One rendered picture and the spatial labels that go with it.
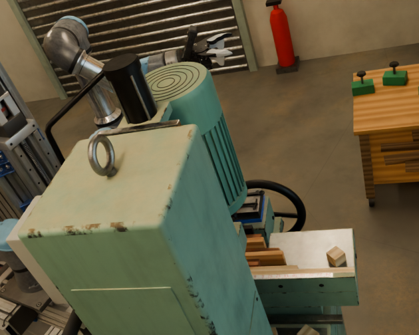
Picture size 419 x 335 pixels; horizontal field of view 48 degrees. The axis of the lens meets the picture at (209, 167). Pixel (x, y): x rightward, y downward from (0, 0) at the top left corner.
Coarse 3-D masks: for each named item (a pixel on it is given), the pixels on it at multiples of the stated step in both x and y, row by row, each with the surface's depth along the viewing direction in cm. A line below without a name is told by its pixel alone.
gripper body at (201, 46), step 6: (204, 42) 170; (198, 48) 169; (204, 48) 167; (180, 54) 171; (192, 54) 169; (180, 60) 169; (186, 60) 174; (192, 60) 171; (198, 60) 169; (204, 60) 170; (210, 60) 169; (210, 66) 171
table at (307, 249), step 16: (272, 240) 134; (288, 240) 132; (304, 240) 130; (320, 240) 128; (336, 240) 127; (352, 240) 125; (288, 256) 127; (304, 256) 126; (320, 256) 124; (352, 256) 121; (272, 304) 123; (288, 304) 121; (304, 304) 120; (320, 304) 119; (336, 304) 118; (352, 304) 116
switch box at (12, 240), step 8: (32, 208) 74; (24, 216) 73; (16, 224) 72; (16, 232) 70; (8, 240) 70; (16, 240) 69; (16, 248) 70; (24, 248) 70; (24, 256) 71; (32, 256) 71; (24, 264) 73; (32, 264) 72; (32, 272) 74; (40, 272) 73; (40, 280) 75; (48, 280) 75; (48, 288) 76; (56, 288) 76; (56, 296) 77
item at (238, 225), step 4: (236, 224) 118; (240, 224) 118; (236, 228) 117; (240, 228) 117; (240, 232) 117; (244, 232) 120; (240, 236) 116; (244, 236) 120; (240, 240) 116; (244, 240) 119; (244, 244) 119; (244, 248) 118; (244, 252) 118
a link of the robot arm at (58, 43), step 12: (48, 36) 158; (60, 36) 158; (72, 36) 161; (48, 48) 158; (60, 48) 156; (72, 48) 157; (60, 60) 157; (72, 60) 157; (84, 60) 159; (96, 60) 162; (72, 72) 160; (84, 72) 160; (96, 72) 160; (108, 84) 162
